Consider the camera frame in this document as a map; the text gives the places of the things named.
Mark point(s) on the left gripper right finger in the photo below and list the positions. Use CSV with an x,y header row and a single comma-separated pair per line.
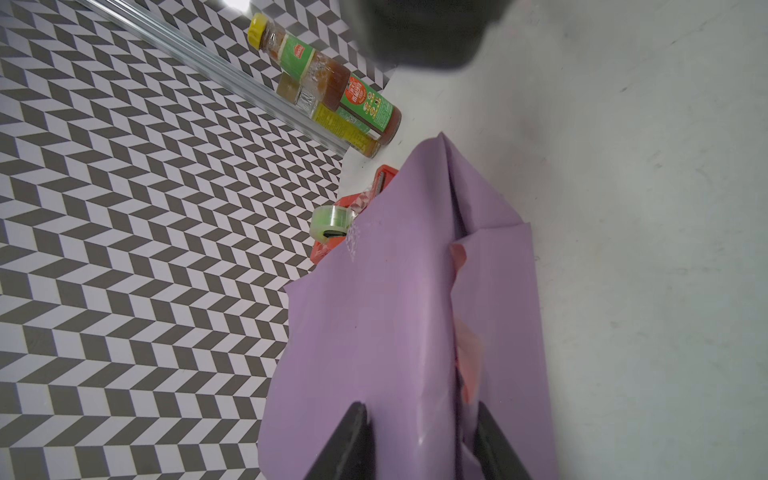
x,y
496,457

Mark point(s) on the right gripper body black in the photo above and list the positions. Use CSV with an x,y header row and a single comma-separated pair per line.
x,y
431,34

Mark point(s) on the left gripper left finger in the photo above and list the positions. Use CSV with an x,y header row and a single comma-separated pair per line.
x,y
349,452

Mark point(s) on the pink wrapping paper sheet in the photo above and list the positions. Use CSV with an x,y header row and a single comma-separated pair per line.
x,y
427,311

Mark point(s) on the green sauce bottle yellow cap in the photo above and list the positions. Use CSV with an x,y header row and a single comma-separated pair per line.
x,y
325,90

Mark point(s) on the red tape dispenser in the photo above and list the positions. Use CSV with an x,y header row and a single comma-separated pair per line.
x,y
330,224

